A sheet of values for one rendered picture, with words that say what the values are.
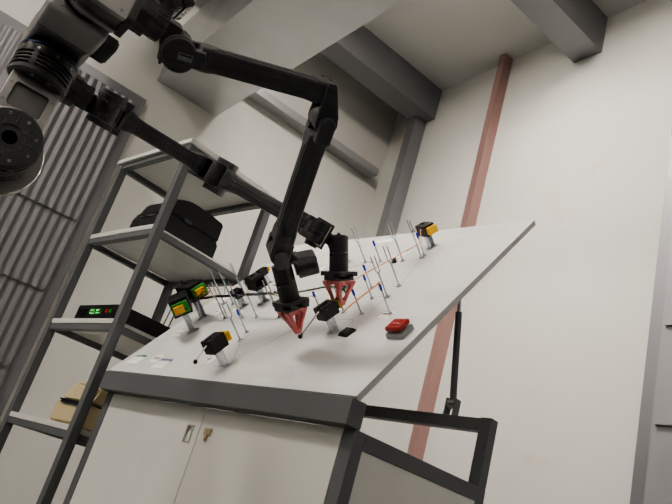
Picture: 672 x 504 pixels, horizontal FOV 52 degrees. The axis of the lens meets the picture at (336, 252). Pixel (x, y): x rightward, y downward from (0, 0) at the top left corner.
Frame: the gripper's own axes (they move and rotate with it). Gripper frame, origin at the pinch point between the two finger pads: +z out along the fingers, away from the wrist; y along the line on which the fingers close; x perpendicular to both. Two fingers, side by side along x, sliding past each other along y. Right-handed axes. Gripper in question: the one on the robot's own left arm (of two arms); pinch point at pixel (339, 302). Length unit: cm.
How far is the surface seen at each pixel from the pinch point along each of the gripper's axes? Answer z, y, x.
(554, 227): -23, 76, -214
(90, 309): 9, 118, 35
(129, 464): 51, 47, 46
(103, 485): 59, 56, 51
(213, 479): 46, 6, 39
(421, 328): 5.1, -29.4, -4.9
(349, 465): 33, -38, 26
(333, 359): 13.5, -14.0, 12.9
